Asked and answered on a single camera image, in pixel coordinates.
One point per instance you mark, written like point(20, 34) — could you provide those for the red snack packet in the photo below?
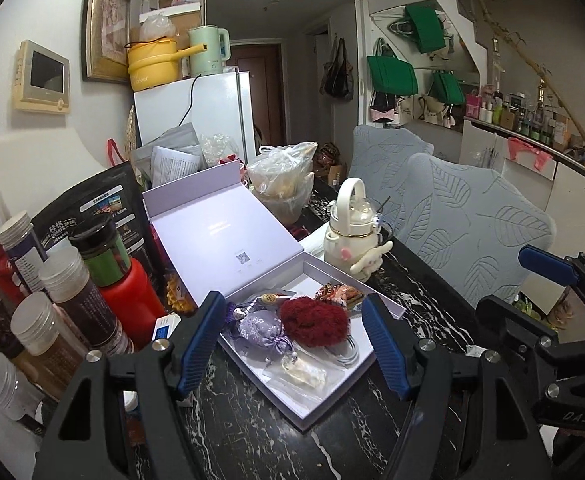
point(340, 294)

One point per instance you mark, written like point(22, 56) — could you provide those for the white rounded board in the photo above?
point(37, 165)

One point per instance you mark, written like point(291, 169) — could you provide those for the light green electric kettle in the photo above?
point(207, 52)

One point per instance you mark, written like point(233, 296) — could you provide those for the plastic bag with food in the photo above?
point(282, 175)

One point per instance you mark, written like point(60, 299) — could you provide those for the green tote bag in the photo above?
point(446, 87)
point(425, 27)
point(391, 75)

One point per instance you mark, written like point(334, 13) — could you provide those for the white cabinet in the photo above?
point(522, 185)

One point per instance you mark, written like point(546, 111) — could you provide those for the yellow snack packet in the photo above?
point(177, 292)

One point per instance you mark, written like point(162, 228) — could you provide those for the blue white medicine box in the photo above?
point(165, 329)

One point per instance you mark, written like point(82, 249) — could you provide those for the jar with green label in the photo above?
point(97, 255)

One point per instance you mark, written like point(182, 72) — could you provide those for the jar with dark contents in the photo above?
point(85, 300)

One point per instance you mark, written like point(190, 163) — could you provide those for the crumpled clear plastic bag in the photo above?
point(217, 147)

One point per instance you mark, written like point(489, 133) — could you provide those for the white fridge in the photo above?
point(207, 105)

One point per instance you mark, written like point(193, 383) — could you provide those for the woven straw fan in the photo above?
point(131, 130)

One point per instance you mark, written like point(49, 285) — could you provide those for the white tote bag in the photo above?
point(430, 107)

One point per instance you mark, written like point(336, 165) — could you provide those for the jar with brown contents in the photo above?
point(47, 345)

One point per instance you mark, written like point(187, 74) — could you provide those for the red bottle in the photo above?
point(127, 305)

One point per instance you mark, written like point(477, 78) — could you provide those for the black printed pouch bag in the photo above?
point(92, 205)

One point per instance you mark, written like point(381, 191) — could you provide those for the pink ribbon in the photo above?
point(529, 152)

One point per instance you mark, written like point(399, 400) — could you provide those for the bamboo branch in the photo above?
point(532, 46)

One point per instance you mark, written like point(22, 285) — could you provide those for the grey foil bag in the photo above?
point(172, 137)

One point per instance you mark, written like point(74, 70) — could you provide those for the grey leaf pattern chair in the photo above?
point(472, 220)
point(387, 155)

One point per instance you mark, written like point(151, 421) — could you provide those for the jar with blue label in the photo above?
point(20, 250)

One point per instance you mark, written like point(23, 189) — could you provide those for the white printed paper packet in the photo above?
point(172, 165)

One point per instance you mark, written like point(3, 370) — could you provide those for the dark red fluffy scrunchie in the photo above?
point(312, 320)

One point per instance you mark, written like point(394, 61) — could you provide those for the pink black hanging bag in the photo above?
point(382, 107)

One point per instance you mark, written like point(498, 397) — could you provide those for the empty clear jar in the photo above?
point(2, 385)

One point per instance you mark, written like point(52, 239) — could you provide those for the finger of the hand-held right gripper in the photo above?
point(547, 265)
point(507, 320)

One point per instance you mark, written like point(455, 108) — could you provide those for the dark hanging bag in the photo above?
point(337, 75)

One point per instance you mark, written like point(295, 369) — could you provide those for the lavender sachet with purple tassel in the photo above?
point(262, 327)

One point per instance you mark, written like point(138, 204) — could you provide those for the shiny clear plastic packet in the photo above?
point(305, 375)

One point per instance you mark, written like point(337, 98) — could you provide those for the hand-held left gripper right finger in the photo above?
point(382, 347)

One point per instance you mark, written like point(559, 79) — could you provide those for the cream wall intercom panel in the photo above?
point(42, 77)

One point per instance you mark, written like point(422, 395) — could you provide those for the framed picture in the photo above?
point(107, 20)

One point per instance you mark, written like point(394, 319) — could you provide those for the cream bottle with plush dog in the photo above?
point(355, 230)

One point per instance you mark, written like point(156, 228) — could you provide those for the lavender gift box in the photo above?
point(252, 265)

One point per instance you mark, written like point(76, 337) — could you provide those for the small clear plastic bag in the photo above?
point(156, 27)

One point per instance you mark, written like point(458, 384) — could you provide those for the brown wooden door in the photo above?
point(260, 85)

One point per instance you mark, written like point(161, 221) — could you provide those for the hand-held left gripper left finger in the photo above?
point(200, 342)

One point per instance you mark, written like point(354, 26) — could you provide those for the row of cosmetic bottles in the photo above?
point(517, 110)

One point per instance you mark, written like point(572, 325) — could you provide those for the yellow cooking pot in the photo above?
point(152, 62)

